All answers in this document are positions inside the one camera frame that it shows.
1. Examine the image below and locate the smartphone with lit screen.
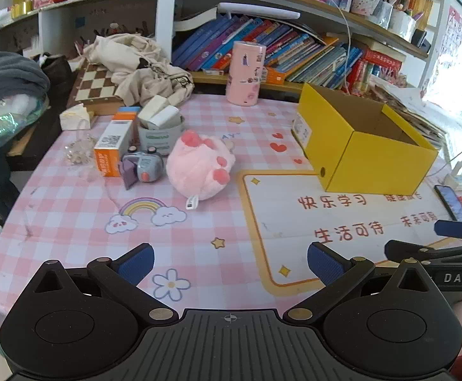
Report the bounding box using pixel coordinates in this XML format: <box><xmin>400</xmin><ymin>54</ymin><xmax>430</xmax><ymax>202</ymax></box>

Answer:
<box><xmin>434</xmin><ymin>184</ymin><xmax>462</xmax><ymax>223</ymax></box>

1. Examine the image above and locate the dark brown bag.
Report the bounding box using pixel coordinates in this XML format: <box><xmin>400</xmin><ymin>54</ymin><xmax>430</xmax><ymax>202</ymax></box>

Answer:
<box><xmin>32</xmin><ymin>52</ymin><xmax>73</xmax><ymax>100</ymax></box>

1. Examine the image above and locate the orange and white carton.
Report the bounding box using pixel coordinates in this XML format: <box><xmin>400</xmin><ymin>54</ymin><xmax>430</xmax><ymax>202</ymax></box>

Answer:
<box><xmin>94</xmin><ymin>120</ymin><xmax>134</xmax><ymax>178</ymax></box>

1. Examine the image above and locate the blue and orange carton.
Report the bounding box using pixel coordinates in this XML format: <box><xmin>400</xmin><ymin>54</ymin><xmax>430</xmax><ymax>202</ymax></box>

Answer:
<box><xmin>112</xmin><ymin>106</ymin><xmax>143</xmax><ymax>144</ymax></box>

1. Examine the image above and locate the white charging cable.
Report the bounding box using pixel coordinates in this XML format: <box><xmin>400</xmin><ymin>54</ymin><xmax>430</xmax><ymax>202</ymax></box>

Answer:
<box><xmin>309</xmin><ymin>0</ymin><xmax>352</xmax><ymax>94</ymax></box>

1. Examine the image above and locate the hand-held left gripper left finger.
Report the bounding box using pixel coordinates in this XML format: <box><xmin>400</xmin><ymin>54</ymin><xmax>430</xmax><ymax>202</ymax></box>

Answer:
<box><xmin>26</xmin><ymin>243</ymin><xmax>180</xmax><ymax>326</ymax></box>

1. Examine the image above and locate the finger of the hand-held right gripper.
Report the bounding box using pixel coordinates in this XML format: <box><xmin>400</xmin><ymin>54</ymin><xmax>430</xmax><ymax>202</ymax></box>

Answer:
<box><xmin>385</xmin><ymin>240</ymin><xmax>462</xmax><ymax>264</ymax></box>
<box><xmin>433</xmin><ymin>219</ymin><xmax>462</xmax><ymax>244</ymax></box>

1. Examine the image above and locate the clear bag with hair ornament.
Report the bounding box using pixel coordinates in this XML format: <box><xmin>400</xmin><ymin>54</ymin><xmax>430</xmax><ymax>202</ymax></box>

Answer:
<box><xmin>65</xmin><ymin>129</ymin><xmax>98</xmax><ymax>167</ymax></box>

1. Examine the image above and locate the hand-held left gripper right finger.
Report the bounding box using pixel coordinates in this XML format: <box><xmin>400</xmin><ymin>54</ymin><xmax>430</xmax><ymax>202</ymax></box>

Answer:
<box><xmin>282</xmin><ymin>241</ymin><xmax>444</xmax><ymax>326</ymax></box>

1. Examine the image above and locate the white thick open book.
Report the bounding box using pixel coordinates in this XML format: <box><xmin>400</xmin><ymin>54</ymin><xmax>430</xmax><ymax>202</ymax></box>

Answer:
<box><xmin>173</xmin><ymin>5</ymin><xmax>219</xmax><ymax>32</ymax></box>

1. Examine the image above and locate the cream cloth bag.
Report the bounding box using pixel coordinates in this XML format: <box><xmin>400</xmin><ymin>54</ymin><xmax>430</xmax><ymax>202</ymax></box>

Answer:
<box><xmin>83</xmin><ymin>34</ymin><xmax>194</xmax><ymax>106</ymax></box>

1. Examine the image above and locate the pink stickered cylinder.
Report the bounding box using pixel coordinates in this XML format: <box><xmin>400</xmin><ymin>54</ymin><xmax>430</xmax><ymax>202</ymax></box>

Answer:
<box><xmin>225</xmin><ymin>41</ymin><xmax>267</xmax><ymax>107</ymax></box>

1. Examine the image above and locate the iridescent plastic bag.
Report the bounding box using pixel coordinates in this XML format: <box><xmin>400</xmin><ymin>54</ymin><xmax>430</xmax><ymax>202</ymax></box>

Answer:
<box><xmin>0</xmin><ymin>95</ymin><xmax>51</xmax><ymax>153</ymax></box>

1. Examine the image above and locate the grey folded blanket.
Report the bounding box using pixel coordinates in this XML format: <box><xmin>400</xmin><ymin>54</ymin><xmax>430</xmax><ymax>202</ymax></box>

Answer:
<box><xmin>0</xmin><ymin>52</ymin><xmax>51</xmax><ymax>112</ymax></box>

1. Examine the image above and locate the pink checkered table mat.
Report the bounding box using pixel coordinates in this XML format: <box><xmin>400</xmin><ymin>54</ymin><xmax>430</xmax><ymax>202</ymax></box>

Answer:
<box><xmin>0</xmin><ymin>89</ymin><xmax>462</xmax><ymax>350</ymax></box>

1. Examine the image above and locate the white orange toothpaste box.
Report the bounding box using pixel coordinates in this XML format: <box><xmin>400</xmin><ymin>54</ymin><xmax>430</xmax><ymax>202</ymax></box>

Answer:
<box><xmin>202</xmin><ymin>67</ymin><xmax>288</xmax><ymax>85</ymax></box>

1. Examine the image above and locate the pink patterned pen holder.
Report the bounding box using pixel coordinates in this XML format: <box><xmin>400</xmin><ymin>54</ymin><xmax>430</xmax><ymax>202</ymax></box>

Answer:
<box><xmin>352</xmin><ymin>0</ymin><xmax>376</xmax><ymax>17</ymax></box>

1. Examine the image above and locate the row of children's books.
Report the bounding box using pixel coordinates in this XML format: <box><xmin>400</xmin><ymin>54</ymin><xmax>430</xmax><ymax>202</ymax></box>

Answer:
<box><xmin>171</xmin><ymin>15</ymin><xmax>404</xmax><ymax>96</ymax></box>

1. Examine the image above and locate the yellow cardboard box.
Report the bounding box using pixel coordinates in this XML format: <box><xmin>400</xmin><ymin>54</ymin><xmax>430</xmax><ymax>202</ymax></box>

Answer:
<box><xmin>291</xmin><ymin>83</ymin><xmax>440</xmax><ymax>194</ymax></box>

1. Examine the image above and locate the white desk lamp bar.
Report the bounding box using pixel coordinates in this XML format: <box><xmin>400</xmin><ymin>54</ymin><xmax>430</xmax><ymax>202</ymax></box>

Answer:
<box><xmin>218</xmin><ymin>2</ymin><xmax>301</xmax><ymax>20</ymax></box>

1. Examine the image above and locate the wooden chessboard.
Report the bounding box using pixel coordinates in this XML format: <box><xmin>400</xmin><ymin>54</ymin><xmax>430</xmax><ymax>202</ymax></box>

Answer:
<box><xmin>67</xmin><ymin>61</ymin><xmax>126</xmax><ymax>116</ymax></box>

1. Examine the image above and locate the messy stack of papers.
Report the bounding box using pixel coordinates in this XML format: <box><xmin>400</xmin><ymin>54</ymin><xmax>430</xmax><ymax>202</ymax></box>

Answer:
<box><xmin>368</xmin><ymin>83</ymin><xmax>448</xmax><ymax>147</ymax></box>

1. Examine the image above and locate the white wooden bookshelf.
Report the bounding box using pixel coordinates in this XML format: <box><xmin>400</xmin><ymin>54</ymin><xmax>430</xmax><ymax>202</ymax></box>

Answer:
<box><xmin>0</xmin><ymin>0</ymin><xmax>444</xmax><ymax>96</ymax></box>

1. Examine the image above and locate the grey purple toy gadget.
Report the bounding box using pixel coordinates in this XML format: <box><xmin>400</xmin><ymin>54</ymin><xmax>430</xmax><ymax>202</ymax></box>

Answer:
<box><xmin>120</xmin><ymin>146</ymin><xmax>165</xmax><ymax>189</ymax></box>

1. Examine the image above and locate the clear pen organizer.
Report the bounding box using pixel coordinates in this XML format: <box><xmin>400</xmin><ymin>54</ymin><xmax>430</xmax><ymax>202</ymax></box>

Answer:
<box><xmin>374</xmin><ymin>0</ymin><xmax>394</xmax><ymax>28</ymax></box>

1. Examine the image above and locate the white pen cup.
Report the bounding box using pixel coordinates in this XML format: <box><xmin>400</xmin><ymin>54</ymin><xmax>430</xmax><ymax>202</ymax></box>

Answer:
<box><xmin>390</xmin><ymin>8</ymin><xmax>418</xmax><ymax>42</ymax></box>

